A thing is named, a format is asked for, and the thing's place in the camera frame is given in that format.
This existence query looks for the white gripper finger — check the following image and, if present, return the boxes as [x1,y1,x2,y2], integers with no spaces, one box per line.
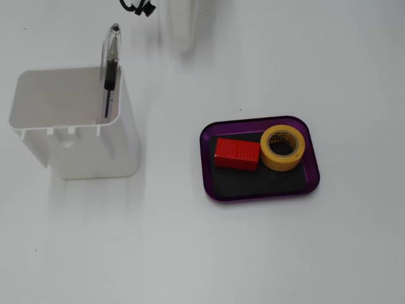
[159,0,197,53]

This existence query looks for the yellow masking tape roll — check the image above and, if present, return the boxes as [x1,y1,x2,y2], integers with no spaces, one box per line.
[259,124,306,172]

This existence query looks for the clear ballpoint pen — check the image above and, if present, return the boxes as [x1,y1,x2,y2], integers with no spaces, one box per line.
[99,22,123,126]

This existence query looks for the purple metal tray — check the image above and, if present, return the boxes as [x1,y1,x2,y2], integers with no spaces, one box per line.
[199,115,321,203]

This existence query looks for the red perforated block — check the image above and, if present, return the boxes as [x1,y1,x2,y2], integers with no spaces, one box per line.
[214,137,261,172]

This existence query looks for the white plastic container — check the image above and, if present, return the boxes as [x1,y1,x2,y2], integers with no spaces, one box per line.
[8,65,140,181]

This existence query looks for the black tray mat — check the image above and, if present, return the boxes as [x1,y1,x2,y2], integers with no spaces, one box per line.
[210,129,308,198]

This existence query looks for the small black camera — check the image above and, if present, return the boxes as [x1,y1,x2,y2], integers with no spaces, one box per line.
[134,1,158,18]

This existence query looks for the black cable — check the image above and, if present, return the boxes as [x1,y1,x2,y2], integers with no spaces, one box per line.
[119,0,142,13]

